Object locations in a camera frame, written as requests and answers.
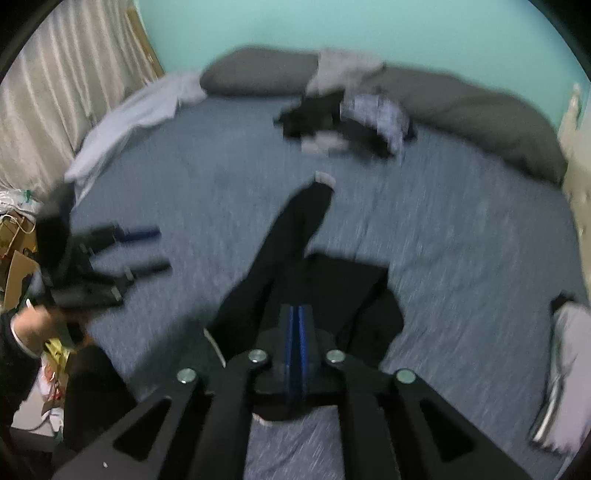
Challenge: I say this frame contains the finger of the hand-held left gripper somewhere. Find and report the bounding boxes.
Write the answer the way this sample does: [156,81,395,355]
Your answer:
[92,261,172,289]
[92,224,161,245]

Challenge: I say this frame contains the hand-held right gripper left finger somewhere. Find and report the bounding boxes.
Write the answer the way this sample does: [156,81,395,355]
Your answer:
[51,305,298,480]

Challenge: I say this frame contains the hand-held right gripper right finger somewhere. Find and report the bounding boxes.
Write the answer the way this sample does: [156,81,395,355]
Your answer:
[298,305,532,480]

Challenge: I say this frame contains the black sweater white trim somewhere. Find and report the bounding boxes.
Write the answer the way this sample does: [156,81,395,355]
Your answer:
[203,172,404,421]

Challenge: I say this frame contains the person's left forearm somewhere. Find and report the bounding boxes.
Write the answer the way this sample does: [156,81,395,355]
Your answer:
[0,318,47,416]

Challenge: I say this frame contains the person's left hand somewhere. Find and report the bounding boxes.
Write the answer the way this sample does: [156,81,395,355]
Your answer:
[11,305,70,355]

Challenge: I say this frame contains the cardboard box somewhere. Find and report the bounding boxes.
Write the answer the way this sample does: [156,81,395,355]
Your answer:
[0,249,43,315]

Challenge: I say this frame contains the yellow packet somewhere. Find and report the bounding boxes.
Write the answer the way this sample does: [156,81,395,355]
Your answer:
[44,337,71,366]

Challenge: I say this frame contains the brown paper bag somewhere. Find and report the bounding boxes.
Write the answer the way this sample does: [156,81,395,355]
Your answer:
[0,212,38,259]

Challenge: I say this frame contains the light grey blanket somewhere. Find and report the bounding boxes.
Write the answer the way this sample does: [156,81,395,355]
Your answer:
[65,71,208,185]

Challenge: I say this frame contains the person's black trousers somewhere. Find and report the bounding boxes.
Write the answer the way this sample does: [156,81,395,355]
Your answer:
[60,346,137,467]

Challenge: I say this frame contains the beige curtain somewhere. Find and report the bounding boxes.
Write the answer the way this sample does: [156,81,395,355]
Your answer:
[0,0,162,199]

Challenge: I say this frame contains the wooden board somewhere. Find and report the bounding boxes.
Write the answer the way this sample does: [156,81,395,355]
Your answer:
[127,4,164,79]

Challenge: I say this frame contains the grey pants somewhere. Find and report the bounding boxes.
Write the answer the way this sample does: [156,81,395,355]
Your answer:
[307,48,384,93]

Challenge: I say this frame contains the grey folded garment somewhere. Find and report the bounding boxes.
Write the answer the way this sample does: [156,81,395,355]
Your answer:
[531,305,591,457]

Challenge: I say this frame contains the cream tufted headboard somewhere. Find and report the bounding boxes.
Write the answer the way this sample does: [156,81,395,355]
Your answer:
[556,83,591,301]

